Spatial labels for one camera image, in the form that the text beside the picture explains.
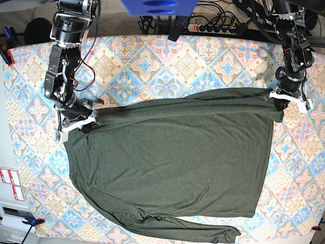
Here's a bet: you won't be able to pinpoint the black round stand base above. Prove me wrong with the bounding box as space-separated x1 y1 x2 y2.
24 18 52 45

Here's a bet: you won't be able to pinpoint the red white labels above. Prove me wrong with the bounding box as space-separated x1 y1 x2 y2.
1 168 24 201

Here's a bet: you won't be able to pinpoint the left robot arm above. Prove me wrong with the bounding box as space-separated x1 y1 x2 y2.
250 1 324 113

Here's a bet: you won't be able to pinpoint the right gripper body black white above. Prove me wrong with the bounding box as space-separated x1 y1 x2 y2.
54 98 98 142

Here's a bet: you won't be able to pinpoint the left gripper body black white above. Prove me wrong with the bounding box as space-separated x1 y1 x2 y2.
266 76 312 113

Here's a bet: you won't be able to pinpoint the patterned pastel tablecloth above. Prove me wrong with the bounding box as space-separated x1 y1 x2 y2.
1 35 324 243

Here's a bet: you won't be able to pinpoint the blue clamp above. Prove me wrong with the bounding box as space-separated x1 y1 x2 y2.
21 217 45 244
1 26 16 67

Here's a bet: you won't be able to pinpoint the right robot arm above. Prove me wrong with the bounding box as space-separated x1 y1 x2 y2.
44 1 101 143

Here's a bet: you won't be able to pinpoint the red clamp lower right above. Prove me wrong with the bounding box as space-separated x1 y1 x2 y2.
311 226 321 231

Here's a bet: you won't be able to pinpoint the blue clamp upper left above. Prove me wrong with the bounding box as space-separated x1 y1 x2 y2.
1 26 16 67

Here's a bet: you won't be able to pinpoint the blue clamp lower left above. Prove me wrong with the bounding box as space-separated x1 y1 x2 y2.
21 217 45 244

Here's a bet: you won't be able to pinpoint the dark green long-sleeve shirt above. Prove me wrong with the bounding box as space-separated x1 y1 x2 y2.
64 88 283 243

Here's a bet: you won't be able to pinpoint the black remote control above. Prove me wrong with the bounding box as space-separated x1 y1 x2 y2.
168 16 190 42

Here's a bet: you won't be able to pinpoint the white power strip red switch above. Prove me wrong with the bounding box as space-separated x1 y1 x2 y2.
187 24 235 35

